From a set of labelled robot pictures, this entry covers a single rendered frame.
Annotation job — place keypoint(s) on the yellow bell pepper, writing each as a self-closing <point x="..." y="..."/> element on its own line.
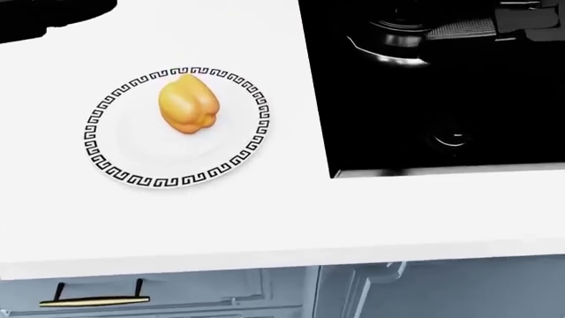
<point x="187" y="106"/>

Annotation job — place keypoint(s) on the white plate with black key pattern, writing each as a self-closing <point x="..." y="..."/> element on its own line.
<point x="145" y="149"/>

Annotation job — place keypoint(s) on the black frying pan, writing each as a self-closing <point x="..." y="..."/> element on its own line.
<point x="397" y="36"/>

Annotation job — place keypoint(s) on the black cooktop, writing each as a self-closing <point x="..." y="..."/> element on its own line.
<point x="441" y="109"/>

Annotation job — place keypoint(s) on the grey-blue cabinet drawer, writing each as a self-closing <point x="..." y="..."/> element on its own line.
<point x="185" y="295"/>

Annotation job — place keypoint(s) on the black stove knob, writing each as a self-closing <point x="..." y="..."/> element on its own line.
<point x="449" y="137"/>

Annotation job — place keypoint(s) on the grey-blue cabinet door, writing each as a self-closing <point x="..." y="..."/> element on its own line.
<point x="441" y="288"/>

